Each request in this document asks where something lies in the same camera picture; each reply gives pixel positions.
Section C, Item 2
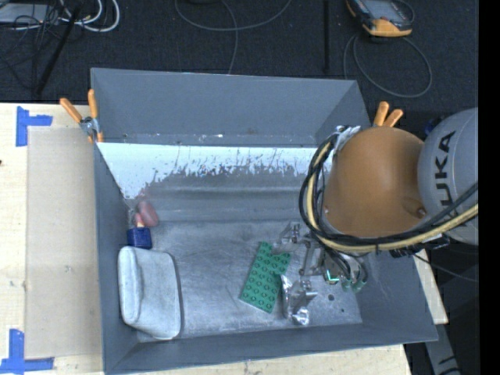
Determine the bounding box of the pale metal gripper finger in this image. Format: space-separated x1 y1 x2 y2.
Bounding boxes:
272 222 303 255
279 273 319 327

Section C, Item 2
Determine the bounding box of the dark green flat block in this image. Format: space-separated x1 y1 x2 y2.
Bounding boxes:
238 241 292 314

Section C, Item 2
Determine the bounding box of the grey metal bin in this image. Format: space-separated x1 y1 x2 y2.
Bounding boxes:
89 67 439 375

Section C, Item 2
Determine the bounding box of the white spray bottle blue cap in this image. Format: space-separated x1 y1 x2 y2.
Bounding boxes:
117 200 184 341

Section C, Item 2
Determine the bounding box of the pale flat board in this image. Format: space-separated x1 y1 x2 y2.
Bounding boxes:
23 126 104 361

